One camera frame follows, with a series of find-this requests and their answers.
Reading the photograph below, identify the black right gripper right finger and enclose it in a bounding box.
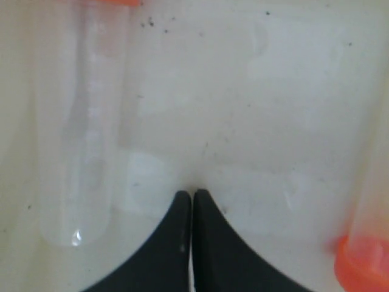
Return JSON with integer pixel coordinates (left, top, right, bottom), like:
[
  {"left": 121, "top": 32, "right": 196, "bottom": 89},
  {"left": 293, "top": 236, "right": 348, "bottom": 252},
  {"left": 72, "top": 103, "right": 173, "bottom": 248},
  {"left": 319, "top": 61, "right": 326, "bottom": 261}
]
[{"left": 191, "top": 189, "right": 308, "bottom": 292}]

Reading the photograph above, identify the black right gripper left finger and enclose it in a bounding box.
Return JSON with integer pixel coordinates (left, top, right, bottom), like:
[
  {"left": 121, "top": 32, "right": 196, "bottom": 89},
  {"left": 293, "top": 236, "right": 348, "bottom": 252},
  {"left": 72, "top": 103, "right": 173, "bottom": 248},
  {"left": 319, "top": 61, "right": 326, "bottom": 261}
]
[{"left": 87, "top": 190, "right": 191, "bottom": 292}]

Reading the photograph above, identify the orange cap tube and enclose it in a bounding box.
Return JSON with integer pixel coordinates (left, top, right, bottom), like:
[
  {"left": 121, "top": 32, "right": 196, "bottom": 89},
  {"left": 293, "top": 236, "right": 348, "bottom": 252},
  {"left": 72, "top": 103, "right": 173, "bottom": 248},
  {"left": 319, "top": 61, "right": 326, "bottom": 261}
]
[
  {"left": 33, "top": 1, "right": 139, "bottom": 246},
  {"left": 334, "top": 127, "right": 388, "bottom": 292}
]

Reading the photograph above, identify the cream plastic bin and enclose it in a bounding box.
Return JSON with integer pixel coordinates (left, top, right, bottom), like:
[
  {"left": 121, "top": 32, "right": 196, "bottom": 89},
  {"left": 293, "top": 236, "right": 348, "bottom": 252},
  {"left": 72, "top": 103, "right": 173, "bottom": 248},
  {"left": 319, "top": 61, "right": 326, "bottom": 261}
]
[{"left": 1, "top": 1, "right": 388, "bottom": 291}]

